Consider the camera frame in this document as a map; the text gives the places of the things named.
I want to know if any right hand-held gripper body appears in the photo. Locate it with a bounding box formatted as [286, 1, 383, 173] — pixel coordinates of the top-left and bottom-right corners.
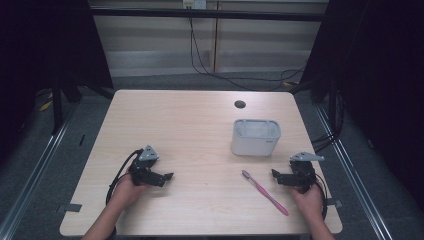
[278, 151, 326, 195]

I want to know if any black wall cable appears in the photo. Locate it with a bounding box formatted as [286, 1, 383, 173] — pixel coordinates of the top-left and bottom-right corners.
[188, 16, 308, 93]

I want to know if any pink toothbrush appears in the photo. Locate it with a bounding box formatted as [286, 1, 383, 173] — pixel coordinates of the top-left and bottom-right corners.
[241, 169, 290, 217]

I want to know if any dark curtain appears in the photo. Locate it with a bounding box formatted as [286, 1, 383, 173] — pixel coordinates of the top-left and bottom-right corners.
[0, 0, 115, 164]
[299, 0, 424, 204]

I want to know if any grey toothbrush holder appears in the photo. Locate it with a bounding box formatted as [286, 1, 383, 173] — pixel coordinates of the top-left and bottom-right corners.
[230, 118, 282, 157]

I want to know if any black stand post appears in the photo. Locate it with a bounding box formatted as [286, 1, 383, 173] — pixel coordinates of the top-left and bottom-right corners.
[50, 84, 65, 136]

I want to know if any bundle of black cables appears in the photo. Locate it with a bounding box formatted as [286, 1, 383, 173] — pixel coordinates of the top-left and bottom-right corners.
[310, 89, 346, 155]

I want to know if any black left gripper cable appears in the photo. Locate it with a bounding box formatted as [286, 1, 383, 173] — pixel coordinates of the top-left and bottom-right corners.
[105, 148, 144, 206]

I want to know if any person's right hand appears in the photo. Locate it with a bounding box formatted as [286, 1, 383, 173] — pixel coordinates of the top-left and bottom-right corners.
[289, 182, 325, 218]

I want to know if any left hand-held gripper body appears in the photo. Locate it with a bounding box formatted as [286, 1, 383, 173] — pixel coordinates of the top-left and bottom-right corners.
[128, 144, 167, 188]

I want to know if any metal floor rail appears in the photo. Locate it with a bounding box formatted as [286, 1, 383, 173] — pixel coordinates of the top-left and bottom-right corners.
[0, 106, 79, 240]
[313, 104, 396, 240]

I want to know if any person's left hand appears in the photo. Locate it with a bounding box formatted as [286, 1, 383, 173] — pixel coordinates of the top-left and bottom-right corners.
[110, 173, 152, 211]

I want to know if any black horizontal frame bar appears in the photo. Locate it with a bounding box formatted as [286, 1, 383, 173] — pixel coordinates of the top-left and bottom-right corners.
[89, 7, 329, 23]

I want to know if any yellow floor object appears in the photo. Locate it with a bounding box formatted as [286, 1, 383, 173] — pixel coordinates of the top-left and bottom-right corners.
[38, 99, 54, 113]

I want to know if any white wall socket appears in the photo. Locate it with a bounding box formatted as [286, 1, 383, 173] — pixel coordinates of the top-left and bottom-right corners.
[182, 0, 208, 10]

